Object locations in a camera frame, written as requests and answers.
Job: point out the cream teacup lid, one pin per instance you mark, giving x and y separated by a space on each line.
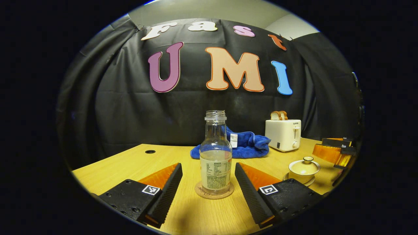
305 167

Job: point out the round cork coaster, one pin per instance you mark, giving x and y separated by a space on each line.
212 196

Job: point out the cream toaster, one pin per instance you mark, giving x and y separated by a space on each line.
281 135

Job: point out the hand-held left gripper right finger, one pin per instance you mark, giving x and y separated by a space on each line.
249 195

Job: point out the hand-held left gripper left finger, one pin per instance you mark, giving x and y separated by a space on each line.
168 195

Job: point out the clear plastic water bottle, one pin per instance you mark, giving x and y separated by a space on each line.
215 153

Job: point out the blue towel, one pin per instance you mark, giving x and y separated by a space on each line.
251 147

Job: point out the cream ceramic teacup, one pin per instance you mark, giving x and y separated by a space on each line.
302 179

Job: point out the toast slice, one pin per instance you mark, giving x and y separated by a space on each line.
284 115
275 116

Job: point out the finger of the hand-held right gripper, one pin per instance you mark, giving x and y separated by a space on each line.
348 150
333 142

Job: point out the black backdrop cloth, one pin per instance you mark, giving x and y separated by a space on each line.
130 111

